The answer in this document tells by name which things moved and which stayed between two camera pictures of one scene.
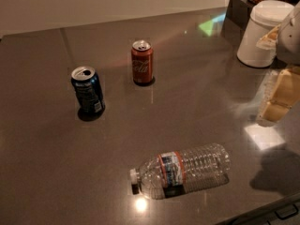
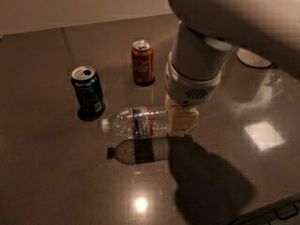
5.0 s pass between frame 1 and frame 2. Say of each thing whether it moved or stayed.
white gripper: moved
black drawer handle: stayed
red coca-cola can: stayed
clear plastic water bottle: moved
